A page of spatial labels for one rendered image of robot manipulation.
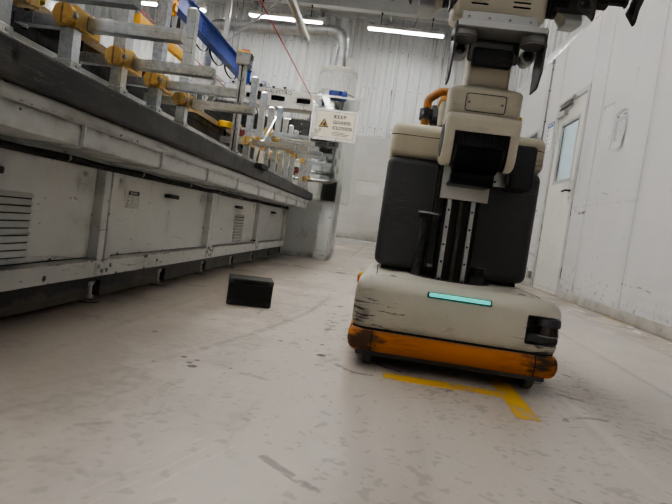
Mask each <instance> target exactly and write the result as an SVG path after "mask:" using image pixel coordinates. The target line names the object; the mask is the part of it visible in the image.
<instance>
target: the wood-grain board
mask: <svg viewBox="0 0 672 504"><path fill-rule="evenodd" d="M30 11H34V12H41V13H49V14H52V11H50V10H49V9H47V8H46V7H44V6H39V9H30ZM83 44H84V45H86V46H87V47H89V48H91V49H92V50H94V51H95V52H97V53H100V54H104V52H105V51H106V49H107V48H106V47H105V46H103V45H102V44H100V43H97V42H89V41H84V43H83ZM194 113H195V114H197V115H198V116H200V117H202V118H203V119H205V120H206V121H208V122H210V123H211V124H213V125H214V126H216V127H218V128H219V129H221V130H222V131H224V130H223V128H220V127H219V122H218V121H217V120H215V119H214V118H212V117H211V116H209V115H208V114H206V113H205V112H203V111H202V110H200V109H197V112H194Z"/></svg>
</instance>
